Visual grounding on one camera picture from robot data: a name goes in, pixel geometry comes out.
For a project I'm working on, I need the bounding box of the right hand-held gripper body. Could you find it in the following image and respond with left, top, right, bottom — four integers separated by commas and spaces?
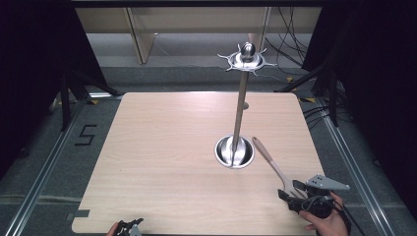
287, 174, 351, 219

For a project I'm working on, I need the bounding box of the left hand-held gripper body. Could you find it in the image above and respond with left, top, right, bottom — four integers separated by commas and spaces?
116, 219, 143, 236

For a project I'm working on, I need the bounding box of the slotted spatula with wooden handle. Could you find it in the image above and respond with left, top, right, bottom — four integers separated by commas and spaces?
251, 136, 307, 200

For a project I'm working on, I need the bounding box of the steel utensil rack stand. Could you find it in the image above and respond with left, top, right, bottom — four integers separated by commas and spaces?
214, 41, 278, 170

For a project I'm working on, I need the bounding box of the person's left hand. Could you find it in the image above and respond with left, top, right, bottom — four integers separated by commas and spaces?
105, 222, 120, 236

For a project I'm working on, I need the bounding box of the person's right hand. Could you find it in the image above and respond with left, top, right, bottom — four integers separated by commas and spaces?
298, 191, 349, 236

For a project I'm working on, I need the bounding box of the black tape strip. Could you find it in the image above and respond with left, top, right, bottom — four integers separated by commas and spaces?
66, 208, 91, 222

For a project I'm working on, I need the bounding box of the black metal stand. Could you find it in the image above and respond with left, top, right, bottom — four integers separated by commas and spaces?
274, 62, 340, 128
48, 67, 124, 132

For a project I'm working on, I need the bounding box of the dark curtain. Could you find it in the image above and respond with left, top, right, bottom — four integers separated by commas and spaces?
301, 6, 417, 217
0, 0, 109, 180

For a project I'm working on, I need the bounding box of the light wooden cabinet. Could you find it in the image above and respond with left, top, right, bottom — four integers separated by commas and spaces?
75, 7, 323, 65

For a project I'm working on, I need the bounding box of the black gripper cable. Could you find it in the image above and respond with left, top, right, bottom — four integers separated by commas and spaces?
333, 200, 367, 236

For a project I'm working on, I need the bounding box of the aluminium floor rail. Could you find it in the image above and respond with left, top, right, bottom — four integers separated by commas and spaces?
3, 92, 116, 236
316, 97, 399, 236

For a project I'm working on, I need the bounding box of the bundle of black cables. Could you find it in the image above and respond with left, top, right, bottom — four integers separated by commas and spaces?
265, 7, 332, 130

